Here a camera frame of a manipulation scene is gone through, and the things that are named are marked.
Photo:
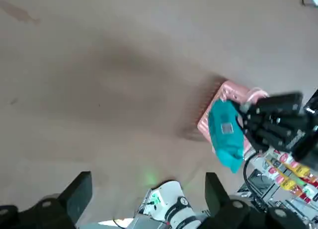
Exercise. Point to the yellow drink bottle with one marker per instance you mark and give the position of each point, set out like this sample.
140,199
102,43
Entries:
293,168
290,183

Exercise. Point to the clear acrylic bottle stand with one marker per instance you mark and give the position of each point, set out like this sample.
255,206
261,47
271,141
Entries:
258,186

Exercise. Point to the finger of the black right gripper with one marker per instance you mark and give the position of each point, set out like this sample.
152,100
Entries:
273,132
273,104

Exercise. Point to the green snack packet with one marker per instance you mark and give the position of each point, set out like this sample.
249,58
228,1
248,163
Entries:
223,129

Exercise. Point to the pink cap white bottle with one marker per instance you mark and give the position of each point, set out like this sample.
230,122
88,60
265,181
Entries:
283,157
272,172

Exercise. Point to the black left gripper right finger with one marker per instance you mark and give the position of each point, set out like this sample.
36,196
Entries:
223,214

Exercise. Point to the pink plastic basket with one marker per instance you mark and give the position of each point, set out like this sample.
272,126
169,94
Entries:
231,92

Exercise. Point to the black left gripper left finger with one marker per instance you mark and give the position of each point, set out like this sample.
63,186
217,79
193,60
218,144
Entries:
62,209

